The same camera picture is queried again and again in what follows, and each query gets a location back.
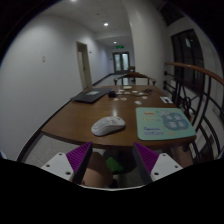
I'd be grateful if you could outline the black laptop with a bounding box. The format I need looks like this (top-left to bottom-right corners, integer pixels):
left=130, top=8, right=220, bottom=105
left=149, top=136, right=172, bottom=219
left=72, top=88, right=110, bottom=103

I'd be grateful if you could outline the open side door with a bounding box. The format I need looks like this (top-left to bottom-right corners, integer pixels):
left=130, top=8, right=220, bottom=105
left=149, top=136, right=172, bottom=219
left=76, top=42, right=92, bottom=89

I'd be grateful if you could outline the green exit sign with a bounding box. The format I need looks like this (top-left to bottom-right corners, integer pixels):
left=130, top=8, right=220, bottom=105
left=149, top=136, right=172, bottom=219
left=116, top=45, right=124, bottom=49

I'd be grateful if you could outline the black small box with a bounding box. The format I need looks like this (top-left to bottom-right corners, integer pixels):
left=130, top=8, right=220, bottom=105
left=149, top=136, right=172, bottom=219
left=108, top=91, right=116, bottom=98

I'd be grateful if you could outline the white computer mouse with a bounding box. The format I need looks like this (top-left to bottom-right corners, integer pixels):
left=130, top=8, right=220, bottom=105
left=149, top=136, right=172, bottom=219
left=91, top=116, right=126, bottom=136

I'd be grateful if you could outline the green patterned mouse pad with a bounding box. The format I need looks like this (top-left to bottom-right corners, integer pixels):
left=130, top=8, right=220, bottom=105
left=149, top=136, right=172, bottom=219
left=136, top=107, right=196, bottom=141

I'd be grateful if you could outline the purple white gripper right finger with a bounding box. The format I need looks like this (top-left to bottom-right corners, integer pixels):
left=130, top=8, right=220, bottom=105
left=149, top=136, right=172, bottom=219
left=132, top=143, right=182, bottom=184

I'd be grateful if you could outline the white card on table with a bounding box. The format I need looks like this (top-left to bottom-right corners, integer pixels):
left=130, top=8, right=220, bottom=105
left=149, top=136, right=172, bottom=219
left=160, top=97, right=173, bottom=104

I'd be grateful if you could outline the double glass door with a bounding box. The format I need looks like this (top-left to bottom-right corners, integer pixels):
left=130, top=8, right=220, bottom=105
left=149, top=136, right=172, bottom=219
left=113, top=52, right=130, bottom=74

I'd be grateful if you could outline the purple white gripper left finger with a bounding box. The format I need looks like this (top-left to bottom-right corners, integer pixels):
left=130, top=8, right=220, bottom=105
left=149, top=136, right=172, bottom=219
left=42, top=142, right=92, bottom=184

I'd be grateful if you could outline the wooden chair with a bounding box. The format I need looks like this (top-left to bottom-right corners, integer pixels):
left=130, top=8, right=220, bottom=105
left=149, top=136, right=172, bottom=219
left=113, top=72, right=157, bottom=85

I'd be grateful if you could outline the wooden stair handrail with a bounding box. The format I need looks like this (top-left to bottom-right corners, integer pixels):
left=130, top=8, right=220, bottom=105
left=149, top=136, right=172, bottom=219
left=165, top=62, right=224, bottom=86

